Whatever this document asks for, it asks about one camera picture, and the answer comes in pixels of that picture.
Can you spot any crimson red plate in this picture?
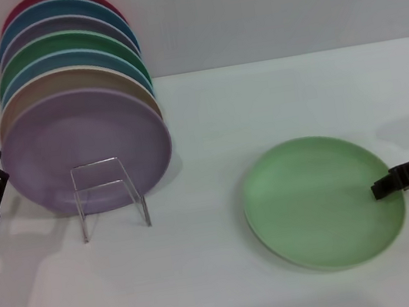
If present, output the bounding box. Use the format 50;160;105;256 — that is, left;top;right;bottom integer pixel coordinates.
0;0;128;43

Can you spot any light green plate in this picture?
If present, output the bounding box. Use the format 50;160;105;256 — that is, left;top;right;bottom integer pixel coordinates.
233;122;409;285

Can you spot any lilac purple plate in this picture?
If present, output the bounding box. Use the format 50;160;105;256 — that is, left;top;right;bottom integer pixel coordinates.
0;75;182;227

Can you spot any grey purple plate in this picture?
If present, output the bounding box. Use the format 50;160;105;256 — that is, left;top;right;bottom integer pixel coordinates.
0;4;141;78

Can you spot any light blue plate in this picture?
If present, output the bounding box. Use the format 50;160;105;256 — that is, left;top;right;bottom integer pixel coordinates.
0;35;156;116

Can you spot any dark green plate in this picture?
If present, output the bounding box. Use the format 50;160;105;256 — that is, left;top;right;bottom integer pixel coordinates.
0;18;151;105

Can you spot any teal blue plate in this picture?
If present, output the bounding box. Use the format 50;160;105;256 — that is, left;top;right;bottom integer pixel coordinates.
0;0;143;76

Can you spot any tan beige plate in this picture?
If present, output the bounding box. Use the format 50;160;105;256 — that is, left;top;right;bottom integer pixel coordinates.
0;52;165;147

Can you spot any clear acrylic plate rack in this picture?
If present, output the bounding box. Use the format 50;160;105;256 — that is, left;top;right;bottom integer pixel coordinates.
68;152;154;245

